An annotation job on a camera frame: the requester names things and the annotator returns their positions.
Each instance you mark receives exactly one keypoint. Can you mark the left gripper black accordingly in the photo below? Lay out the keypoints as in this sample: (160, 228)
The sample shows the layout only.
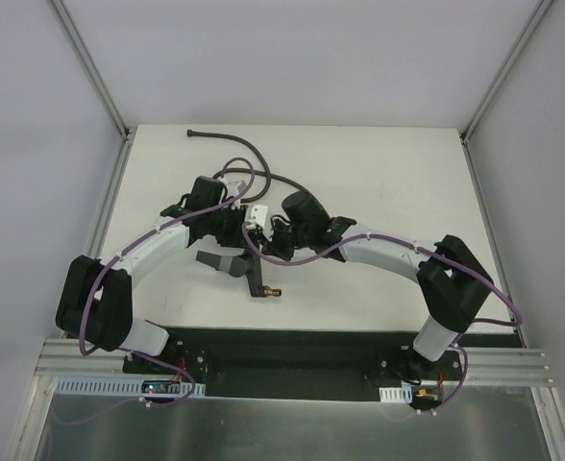
(232, 229)

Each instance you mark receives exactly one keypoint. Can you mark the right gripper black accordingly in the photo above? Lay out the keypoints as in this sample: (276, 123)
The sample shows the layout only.
(278, 240)

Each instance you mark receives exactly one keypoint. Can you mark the dark grey faucet valve fitting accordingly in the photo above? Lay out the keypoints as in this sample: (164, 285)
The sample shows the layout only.
(243, 266)

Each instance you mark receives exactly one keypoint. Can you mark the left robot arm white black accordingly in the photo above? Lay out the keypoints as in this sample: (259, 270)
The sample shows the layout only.
(96, 302)

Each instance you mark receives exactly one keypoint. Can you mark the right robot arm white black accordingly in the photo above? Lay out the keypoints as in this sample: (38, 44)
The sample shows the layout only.
(452, 281)

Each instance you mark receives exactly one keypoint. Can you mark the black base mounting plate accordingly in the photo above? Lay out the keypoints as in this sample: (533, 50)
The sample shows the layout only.
(296, 364)

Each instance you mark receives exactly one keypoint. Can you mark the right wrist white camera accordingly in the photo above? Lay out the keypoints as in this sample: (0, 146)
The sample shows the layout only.
(256, 218)

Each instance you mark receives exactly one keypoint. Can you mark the wrist white camera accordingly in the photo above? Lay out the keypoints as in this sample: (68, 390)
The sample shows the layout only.
(256, 218)
(234, 187)

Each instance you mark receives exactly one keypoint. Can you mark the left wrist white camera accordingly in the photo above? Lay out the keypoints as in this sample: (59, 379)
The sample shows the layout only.
(234, 187)

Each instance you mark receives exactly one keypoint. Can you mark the left aluminium frame post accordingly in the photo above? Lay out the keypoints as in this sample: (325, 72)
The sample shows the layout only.
(81, 52)

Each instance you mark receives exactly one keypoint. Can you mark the aluminium frame post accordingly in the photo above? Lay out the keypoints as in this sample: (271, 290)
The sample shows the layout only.
(81, 52)
(519, 46)

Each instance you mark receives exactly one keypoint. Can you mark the left white cable duct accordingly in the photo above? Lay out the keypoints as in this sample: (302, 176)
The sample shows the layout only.
(127, 387)

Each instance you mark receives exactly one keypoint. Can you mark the white cable duct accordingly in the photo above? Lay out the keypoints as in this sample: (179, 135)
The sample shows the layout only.
(401, 394)
(127, 387)

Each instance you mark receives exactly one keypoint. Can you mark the right white cable duct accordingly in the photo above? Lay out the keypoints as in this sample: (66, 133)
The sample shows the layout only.
(401, 394)

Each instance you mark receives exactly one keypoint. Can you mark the front aluminium rail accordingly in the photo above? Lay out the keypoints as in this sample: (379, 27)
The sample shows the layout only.
(507, 367)

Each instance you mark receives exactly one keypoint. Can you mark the right aluminium frame post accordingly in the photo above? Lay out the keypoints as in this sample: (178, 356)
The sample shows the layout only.
(519, 46)

